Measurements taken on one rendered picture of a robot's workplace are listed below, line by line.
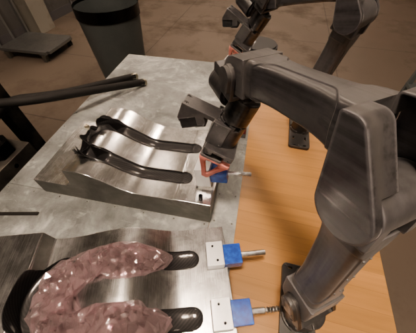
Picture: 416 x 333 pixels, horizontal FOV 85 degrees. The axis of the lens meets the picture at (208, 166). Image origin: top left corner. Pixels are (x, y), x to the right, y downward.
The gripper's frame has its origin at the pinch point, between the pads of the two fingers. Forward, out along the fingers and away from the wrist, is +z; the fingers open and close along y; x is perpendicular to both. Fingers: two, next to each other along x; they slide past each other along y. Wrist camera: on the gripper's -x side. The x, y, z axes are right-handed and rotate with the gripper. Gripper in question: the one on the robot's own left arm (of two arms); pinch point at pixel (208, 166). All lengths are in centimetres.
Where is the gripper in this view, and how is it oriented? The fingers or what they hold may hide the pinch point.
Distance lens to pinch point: 54.3
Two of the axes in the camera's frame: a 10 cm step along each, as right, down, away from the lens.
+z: -3.6, 6.4, 6.8
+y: -2.2, 6.5, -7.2
